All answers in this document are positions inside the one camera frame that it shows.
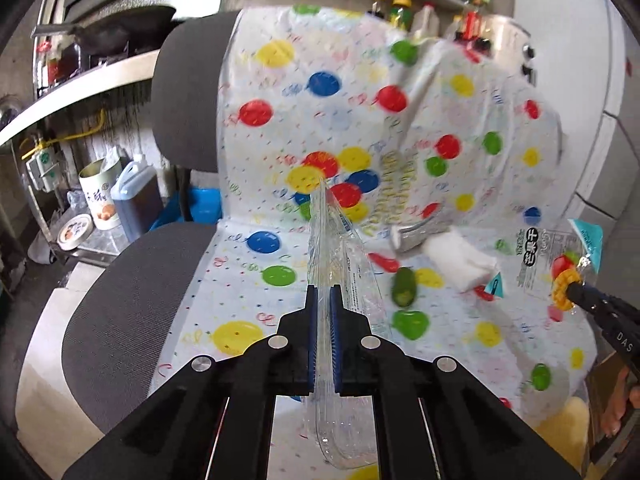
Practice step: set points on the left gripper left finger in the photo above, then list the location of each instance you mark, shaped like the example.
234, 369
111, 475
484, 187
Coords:
212, 419

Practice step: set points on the clear plastic packaging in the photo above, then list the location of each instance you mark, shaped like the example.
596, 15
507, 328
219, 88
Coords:
350, 307

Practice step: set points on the black mesh office chair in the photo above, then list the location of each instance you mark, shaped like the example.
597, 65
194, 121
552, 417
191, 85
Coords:
113, 341

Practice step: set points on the polka dot plastic cover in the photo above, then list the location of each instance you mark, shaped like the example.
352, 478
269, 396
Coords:
414, 138

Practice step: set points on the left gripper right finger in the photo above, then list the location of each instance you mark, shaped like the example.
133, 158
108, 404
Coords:
435, 420

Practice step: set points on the black wok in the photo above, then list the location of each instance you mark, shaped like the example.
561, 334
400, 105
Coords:
109, 35

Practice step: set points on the white foam block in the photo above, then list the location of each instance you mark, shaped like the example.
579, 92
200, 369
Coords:
460, 263

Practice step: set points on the person's right hand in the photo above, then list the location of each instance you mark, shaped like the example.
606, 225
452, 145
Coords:
622, 394

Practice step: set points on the green cucumber piece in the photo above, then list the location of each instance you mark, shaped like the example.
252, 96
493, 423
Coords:
403, 291

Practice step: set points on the dried mango snack bag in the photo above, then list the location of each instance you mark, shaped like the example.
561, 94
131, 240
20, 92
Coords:
551, 260

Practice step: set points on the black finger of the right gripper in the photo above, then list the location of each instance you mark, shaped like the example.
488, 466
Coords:
618, 321

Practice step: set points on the grey refrigerator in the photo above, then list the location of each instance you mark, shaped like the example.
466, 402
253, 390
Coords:
587, 68

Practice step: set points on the oil jug dark liquid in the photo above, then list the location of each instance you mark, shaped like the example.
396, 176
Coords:
136, 197

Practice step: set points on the white tin can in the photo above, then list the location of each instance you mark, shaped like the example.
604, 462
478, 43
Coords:
96, 181

